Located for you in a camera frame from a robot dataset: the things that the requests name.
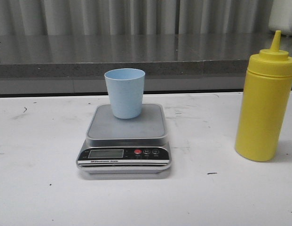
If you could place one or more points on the light blue plastic cup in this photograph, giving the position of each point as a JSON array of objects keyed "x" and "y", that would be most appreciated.
[{"x": 125, "y": 88}]

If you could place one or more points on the yellow squeeze bottle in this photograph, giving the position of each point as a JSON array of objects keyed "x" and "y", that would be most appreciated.
[{"x": 267, "y": 87}]

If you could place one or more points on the silver digital kitchen scale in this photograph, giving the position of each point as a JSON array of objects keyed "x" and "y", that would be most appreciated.
[{"x": 121, "y": 146}]

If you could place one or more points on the stainless steel back counter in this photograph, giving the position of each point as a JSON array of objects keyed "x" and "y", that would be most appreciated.
[{"x": 67, "y": 65}]

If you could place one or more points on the white appliance in background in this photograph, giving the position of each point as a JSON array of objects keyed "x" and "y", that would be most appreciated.
[{"x": 281, "y": 17}]

